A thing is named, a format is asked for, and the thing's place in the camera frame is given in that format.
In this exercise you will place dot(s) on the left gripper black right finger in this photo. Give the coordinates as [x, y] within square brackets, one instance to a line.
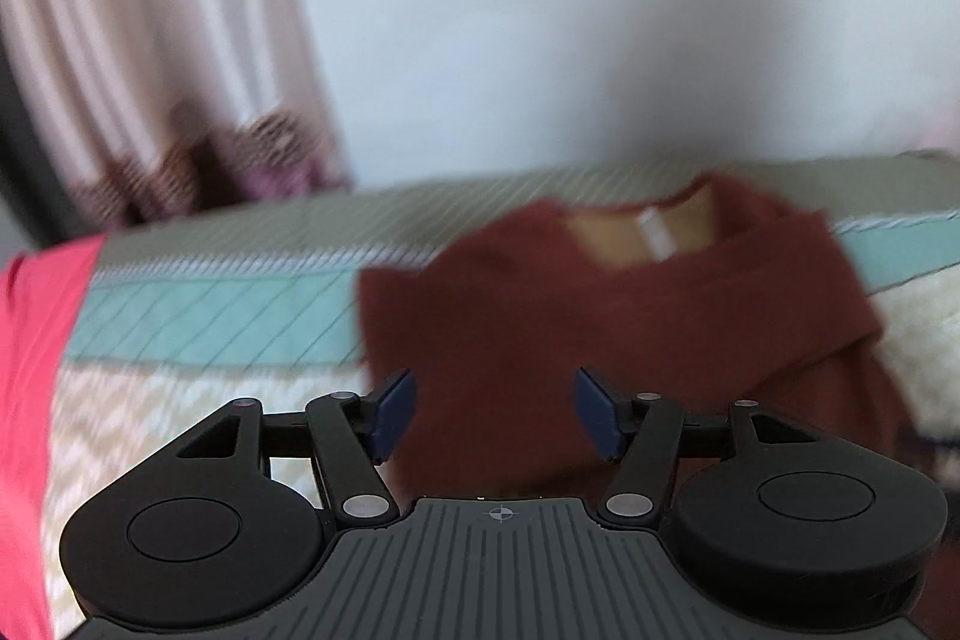
[783, 524]

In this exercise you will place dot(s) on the bright pink cloth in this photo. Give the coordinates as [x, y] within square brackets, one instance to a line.
[41, 297]

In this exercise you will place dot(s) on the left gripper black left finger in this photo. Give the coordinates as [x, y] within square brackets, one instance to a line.
[236, 513]

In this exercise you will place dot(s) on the patterned quilted bedspread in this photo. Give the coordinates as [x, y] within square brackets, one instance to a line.
[258, 301]

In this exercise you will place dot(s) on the dark red knit sweater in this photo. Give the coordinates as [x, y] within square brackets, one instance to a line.
[758, 301]

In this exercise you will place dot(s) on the pink striped curtain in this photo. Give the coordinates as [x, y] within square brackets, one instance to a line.
[149, 110]

